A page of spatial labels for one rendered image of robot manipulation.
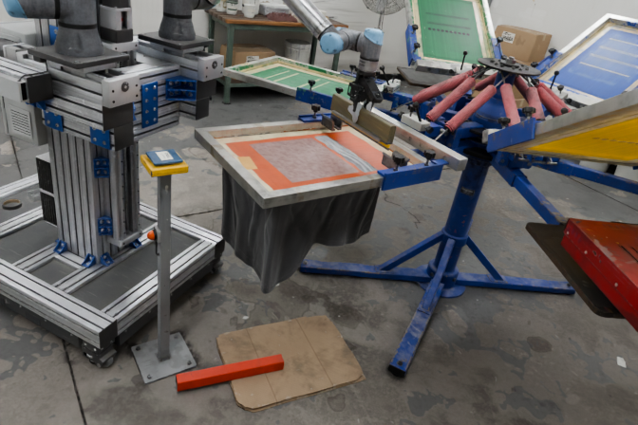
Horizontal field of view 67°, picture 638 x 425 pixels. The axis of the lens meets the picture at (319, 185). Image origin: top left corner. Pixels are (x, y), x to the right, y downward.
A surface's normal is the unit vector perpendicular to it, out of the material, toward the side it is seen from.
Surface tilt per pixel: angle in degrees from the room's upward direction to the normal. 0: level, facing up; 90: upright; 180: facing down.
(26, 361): 0
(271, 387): 2
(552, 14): 90
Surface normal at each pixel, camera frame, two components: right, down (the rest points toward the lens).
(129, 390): 0.14, -0.88
